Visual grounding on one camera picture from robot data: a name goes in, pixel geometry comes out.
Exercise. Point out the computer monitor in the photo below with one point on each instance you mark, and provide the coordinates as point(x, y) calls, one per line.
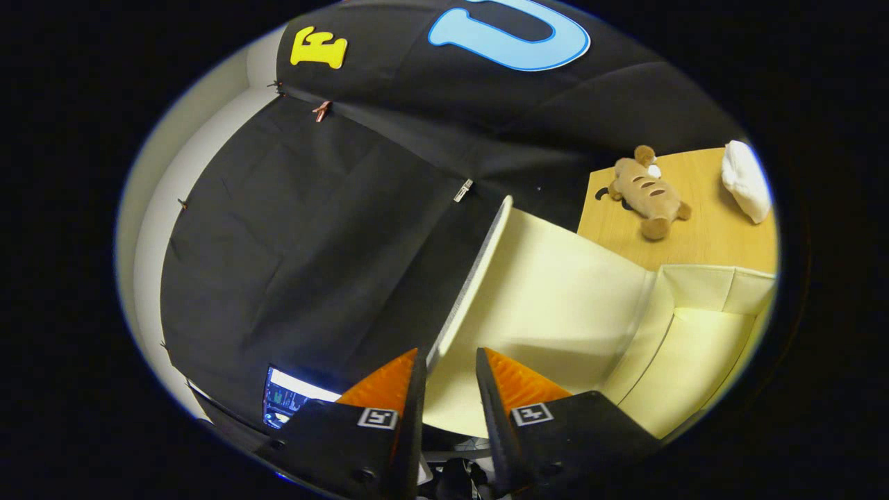
point(292, 396)

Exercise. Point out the white plush toy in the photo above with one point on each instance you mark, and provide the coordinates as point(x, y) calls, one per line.
point(746, 180)

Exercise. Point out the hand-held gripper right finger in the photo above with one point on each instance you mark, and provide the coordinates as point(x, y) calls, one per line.
point(494, 430)

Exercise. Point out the silver clip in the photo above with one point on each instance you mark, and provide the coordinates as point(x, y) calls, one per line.
point(463, 190)

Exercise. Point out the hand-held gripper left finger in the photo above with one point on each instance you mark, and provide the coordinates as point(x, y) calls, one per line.
point(415, 430)

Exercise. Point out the brown striped plush toy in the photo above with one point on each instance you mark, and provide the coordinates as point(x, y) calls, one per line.
point(649, 194)

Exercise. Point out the grey fabric storage box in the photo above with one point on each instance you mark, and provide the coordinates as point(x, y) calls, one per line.
point(555, 298)

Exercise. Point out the copper clip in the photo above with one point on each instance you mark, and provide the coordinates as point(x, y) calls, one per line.
point(321, 111)

